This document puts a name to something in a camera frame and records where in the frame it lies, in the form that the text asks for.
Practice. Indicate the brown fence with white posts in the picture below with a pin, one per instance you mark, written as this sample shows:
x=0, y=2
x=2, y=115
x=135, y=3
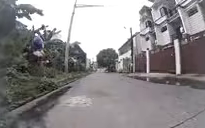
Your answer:
x=196, y=55

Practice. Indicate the dark utility pole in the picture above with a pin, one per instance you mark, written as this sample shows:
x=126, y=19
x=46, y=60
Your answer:
x=131, y=50

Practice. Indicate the dense banana plants and bushes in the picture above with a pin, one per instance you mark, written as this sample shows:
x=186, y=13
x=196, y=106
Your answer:
x=20, y=70

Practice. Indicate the concrete kerb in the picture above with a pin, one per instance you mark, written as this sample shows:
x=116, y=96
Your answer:
x=40, y=98

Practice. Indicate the grey concrete road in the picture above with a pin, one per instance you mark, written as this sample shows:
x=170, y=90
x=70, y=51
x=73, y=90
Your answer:
x=123, y=100

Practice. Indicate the row of white buildings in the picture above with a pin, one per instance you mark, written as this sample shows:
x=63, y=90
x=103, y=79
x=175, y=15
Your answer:
x=163, y=23

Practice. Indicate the grass verge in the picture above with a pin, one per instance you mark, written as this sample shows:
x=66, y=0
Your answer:
x=26, y=88

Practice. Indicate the grey concrete pavement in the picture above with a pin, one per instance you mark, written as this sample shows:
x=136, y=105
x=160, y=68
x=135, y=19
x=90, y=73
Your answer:
x=196, y=77

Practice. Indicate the tree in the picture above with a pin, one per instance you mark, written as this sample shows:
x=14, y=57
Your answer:
x=106, y=58

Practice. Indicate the dark building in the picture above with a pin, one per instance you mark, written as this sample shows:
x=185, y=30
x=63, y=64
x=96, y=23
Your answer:
x=78, y=56

